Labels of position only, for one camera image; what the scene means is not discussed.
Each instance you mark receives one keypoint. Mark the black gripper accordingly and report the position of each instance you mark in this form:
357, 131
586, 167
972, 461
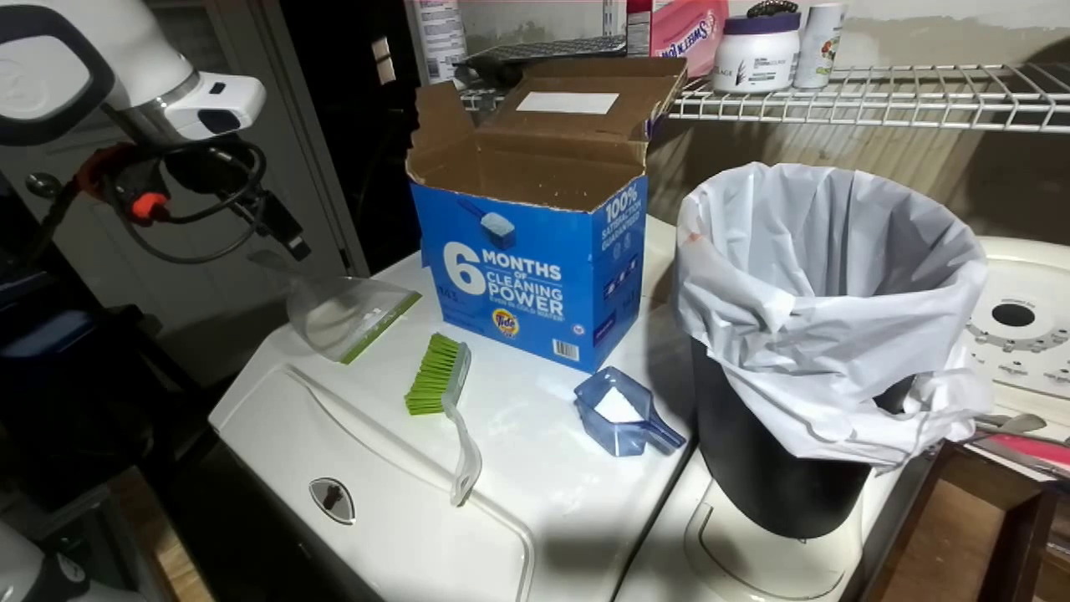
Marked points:
276, 221

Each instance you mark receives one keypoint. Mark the blue cardboard detergent box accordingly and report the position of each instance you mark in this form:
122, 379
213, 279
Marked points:
523, 279

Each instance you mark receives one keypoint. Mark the white washing machine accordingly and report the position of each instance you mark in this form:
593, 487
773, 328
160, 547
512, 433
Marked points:
389, 530

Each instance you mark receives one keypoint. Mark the pink box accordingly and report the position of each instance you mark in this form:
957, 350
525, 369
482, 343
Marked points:
686, 34

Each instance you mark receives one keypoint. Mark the grey panel door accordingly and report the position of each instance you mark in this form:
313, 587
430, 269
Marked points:
301, 144

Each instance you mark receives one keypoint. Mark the round door knob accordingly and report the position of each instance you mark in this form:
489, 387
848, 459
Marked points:
44, 185

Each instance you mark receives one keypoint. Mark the tall white bottle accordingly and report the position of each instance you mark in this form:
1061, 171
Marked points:
437, 36

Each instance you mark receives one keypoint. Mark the light wooden board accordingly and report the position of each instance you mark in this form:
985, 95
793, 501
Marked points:
169, 547

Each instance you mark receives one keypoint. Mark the red capped white bottle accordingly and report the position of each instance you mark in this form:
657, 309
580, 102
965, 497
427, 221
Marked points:
636, 26

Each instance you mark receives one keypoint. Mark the white jar purple lid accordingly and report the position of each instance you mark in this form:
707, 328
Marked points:
755, 60

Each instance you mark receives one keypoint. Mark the black trash bin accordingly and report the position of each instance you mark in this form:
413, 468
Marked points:
770, 468

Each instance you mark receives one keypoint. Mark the white trash bag liner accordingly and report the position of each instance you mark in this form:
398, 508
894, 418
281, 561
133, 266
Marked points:
823, 335

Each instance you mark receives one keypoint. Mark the white dryer machine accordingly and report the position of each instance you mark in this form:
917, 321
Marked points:
735, 557

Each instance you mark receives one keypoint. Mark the cylindrical spray can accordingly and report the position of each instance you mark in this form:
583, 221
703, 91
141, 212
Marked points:
821, 44

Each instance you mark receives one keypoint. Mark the dark wooden tray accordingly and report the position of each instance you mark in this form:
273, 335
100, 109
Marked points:
946, 547

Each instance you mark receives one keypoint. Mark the red flat item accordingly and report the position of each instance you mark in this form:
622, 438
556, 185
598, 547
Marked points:
1032, 451

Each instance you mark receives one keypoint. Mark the white wall outlet plate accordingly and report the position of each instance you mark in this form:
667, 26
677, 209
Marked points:
384, 60

